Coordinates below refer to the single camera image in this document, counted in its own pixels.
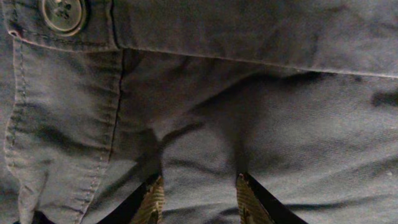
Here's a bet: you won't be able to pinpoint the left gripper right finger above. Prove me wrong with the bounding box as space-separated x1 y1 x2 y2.
236 173 308 224

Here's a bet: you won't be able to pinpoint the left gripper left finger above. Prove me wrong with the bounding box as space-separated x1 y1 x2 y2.
98 174 165 224

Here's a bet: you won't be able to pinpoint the navy blue shorts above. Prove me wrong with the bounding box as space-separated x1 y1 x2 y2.
1 1 397 223

